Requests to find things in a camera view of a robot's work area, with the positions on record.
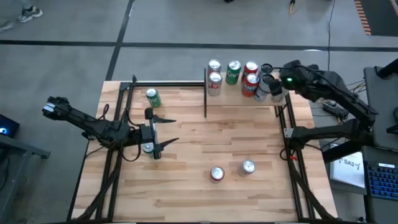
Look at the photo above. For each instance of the black monitor pole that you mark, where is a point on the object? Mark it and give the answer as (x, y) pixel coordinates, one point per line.
(388, 70)

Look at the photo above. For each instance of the wooden shelf black legs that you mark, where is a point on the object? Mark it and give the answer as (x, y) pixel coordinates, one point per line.
(231, 99)

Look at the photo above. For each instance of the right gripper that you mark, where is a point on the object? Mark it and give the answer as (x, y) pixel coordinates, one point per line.
(289, 80)

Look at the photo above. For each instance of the red Fanta strawberry can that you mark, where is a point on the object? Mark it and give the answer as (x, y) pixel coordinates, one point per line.
(251, 67)
(251, 85)
(217, 174)

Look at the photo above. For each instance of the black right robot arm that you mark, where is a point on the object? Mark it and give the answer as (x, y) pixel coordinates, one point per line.
(339, 93)

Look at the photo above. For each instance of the grey closed laptop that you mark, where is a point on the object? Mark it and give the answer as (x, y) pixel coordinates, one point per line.
(381, 109)

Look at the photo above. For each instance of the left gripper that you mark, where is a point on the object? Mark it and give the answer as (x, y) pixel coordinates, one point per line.
(150, 132)

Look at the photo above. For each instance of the black aluminium frame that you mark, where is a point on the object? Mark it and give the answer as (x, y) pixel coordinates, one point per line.
(116, 189)
(299, 193)

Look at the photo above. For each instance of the grey metal cart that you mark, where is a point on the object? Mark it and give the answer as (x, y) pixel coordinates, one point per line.
(18, 149)

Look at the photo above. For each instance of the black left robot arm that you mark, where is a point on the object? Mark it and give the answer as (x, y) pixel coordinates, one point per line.
(87, 124)

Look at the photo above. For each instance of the person's shoe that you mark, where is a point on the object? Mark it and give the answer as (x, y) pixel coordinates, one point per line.
(29, 14)
(5, 26)

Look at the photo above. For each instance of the white slim Celsius can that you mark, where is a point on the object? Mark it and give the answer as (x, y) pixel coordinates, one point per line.
(261, 91)

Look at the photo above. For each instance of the black desk edge bar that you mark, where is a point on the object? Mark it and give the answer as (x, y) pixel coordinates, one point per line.
(342, 151)

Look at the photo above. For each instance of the rainbow backlit keyboard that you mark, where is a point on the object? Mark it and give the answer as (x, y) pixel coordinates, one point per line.
(384, 182)

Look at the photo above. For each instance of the green Sprite can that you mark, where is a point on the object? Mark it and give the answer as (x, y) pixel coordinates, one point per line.
(154, 99)
(147, 147)
(232, 74)

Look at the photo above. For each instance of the white paper sign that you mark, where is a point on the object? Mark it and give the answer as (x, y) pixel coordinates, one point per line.
(349, 172)

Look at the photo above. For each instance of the black mat orange stripes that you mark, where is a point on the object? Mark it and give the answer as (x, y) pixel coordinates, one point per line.
(379, 18)

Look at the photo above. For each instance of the silver Diet Coke can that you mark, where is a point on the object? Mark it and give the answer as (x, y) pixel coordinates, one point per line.
(247, 168)
(215, 85)
(214, 65)

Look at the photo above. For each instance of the black box blue light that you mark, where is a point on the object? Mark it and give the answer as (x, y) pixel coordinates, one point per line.
(11, 124)

